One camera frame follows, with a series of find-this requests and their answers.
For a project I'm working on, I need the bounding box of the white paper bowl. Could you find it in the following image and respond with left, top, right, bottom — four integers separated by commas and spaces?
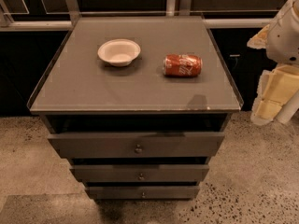
97, 39, 141, 67

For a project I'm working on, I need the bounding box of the red soda can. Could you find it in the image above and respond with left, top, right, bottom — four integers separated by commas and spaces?
163, 54, 202, 77

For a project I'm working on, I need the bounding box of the grey middle drawer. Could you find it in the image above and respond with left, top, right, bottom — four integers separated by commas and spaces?
71, 164, 209, 183

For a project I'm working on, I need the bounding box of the grey drawer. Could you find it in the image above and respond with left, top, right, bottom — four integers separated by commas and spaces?
86, 186, 199, 200
71, 164, 209, 183
48, 132, 224, 159

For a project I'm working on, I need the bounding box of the grey top drawer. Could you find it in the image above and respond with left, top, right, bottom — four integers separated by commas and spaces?
48, 132, 224, 159

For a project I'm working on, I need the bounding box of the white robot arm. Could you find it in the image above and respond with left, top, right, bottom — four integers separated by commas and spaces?
247, 0, 299, 126

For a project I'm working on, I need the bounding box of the grey drawer cabinet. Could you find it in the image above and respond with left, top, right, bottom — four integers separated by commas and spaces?
28, 17, 243, 190

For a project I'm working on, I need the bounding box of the grey bottom drawer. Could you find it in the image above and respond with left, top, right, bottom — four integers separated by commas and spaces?
86, 186, 199, 200

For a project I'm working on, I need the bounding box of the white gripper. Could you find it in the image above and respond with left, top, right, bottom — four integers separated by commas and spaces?
247, 0, 299, 126

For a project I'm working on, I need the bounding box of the metal railing frame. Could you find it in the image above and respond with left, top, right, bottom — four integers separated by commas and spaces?
0, 0, 287, 30

